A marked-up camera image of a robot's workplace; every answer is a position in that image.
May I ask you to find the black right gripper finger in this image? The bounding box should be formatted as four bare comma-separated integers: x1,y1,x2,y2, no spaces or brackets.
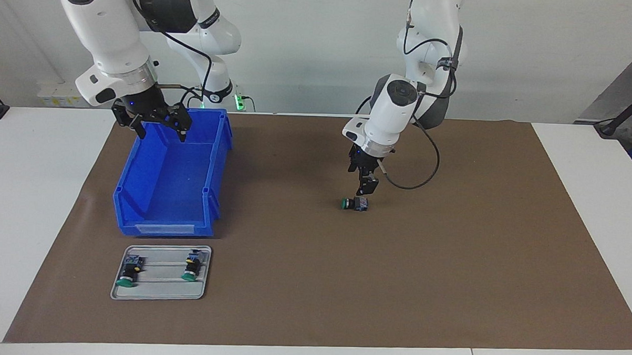
162,102,194,144
111,100,149,141

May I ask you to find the green push button switch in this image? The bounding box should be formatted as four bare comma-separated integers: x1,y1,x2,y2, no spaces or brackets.
340,196,369,213
181,249,205,283
116,255,147,289

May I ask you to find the small box with green light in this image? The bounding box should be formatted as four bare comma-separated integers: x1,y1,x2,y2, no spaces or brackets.
233,92,256,113

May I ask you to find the blue plastic storage bin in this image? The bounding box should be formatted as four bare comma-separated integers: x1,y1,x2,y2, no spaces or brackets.
111,105,235,241

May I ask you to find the brown table mat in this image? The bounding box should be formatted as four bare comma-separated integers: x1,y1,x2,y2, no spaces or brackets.
3,103,632,355

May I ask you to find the silver metal tray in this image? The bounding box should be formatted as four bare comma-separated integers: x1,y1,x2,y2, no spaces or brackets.
110,243,213,304

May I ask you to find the black stand pole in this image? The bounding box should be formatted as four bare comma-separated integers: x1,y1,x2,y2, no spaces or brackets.
594,82,632,139

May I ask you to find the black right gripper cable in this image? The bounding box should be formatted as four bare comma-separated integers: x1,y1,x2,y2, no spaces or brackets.
126,0,217,109

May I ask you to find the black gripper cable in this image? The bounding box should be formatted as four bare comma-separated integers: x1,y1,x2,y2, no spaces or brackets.
377,22,461,192
126,0,217,109

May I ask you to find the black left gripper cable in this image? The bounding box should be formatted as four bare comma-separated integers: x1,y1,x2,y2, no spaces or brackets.
377,22,461,192

